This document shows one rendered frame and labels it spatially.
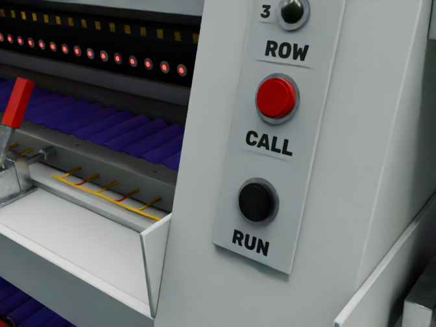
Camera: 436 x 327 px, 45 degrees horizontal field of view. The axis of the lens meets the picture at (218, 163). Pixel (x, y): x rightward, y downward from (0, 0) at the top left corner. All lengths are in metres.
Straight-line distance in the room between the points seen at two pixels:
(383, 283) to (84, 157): 0.24
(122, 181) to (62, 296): 0.09
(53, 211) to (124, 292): 0.11
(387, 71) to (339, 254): 0.07
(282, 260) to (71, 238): 0.16
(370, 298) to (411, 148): 0.06
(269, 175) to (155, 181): 0.14
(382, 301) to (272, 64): 0.11
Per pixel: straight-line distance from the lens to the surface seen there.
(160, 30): 0.47
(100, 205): 0.36
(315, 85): 0.20
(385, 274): 0.23
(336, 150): 0.20
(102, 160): 0.38
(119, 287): 0.29
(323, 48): 0.20
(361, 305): 0.21
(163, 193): 0.34
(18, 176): 0.40
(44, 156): 0.42
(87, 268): 0.31
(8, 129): 0.40
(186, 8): 0.27
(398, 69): 0.19
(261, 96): 0.21
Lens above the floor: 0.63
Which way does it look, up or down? 10 degrees down
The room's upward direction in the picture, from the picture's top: 10 degrees clockwise
